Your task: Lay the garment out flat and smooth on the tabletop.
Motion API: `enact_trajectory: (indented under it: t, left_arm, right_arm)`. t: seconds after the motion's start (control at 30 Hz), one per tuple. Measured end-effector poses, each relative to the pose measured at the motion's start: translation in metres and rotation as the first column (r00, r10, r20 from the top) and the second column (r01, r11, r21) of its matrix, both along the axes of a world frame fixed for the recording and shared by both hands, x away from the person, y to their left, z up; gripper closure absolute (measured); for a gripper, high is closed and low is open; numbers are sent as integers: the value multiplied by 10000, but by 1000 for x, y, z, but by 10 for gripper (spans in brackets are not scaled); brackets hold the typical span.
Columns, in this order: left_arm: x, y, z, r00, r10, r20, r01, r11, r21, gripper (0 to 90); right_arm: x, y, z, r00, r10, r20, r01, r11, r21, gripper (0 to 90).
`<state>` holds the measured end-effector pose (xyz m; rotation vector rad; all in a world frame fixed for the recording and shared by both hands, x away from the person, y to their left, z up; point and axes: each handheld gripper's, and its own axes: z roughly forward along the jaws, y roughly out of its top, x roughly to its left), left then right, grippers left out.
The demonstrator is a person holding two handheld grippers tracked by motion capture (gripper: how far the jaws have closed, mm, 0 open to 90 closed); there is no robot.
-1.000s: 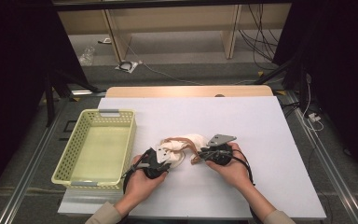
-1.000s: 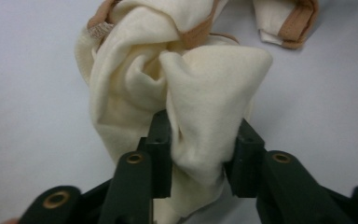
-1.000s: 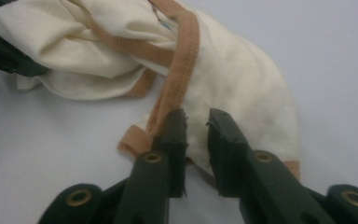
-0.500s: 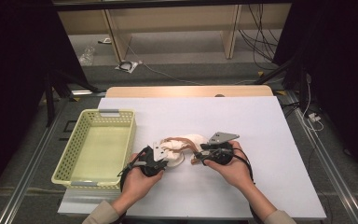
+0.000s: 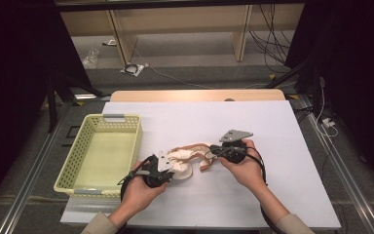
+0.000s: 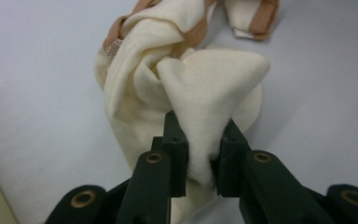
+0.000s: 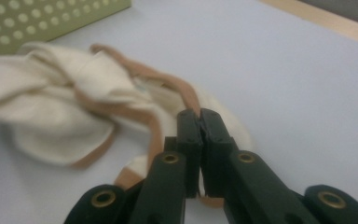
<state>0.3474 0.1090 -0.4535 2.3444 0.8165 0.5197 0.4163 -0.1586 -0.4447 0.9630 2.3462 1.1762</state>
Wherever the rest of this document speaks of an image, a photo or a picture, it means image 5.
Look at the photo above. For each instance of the cream baby bodysuit brown trim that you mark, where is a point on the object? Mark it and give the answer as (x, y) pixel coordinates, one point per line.
(185, 162)

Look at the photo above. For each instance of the black metal stand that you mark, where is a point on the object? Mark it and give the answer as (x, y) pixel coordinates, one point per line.
(289, 75)
(51, 97)

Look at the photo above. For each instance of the person's right hand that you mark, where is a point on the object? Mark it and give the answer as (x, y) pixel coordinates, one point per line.
(248, 172)

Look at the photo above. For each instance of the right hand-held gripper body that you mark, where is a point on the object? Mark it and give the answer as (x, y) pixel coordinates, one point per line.
(235, 151)

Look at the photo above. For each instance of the aluminium floor rail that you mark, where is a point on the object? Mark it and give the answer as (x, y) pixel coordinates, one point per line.
(27, 182)
(350, 182)

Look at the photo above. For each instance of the small white device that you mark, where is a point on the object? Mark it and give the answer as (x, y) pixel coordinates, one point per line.
(110, 42)

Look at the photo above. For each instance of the white power adapter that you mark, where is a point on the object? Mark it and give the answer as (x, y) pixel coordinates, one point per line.
(328, 122)

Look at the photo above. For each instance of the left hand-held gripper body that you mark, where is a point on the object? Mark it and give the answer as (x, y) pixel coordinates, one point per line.
(159, 174)

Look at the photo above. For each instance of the black curtain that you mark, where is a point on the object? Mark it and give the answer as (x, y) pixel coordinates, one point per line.
(354, 65)
(13, 65)

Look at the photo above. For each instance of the pale green perforated plastic basket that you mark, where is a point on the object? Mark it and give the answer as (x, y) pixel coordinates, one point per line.
(104, 156)

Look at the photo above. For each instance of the light wooden desk frame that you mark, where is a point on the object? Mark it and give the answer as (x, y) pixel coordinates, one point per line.
(181, 19)

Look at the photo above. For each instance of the person's left hand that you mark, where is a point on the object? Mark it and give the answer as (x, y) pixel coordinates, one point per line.
(139, 195)

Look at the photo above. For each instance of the clear plastic bag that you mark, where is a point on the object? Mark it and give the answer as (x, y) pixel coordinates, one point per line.
(91, 59)

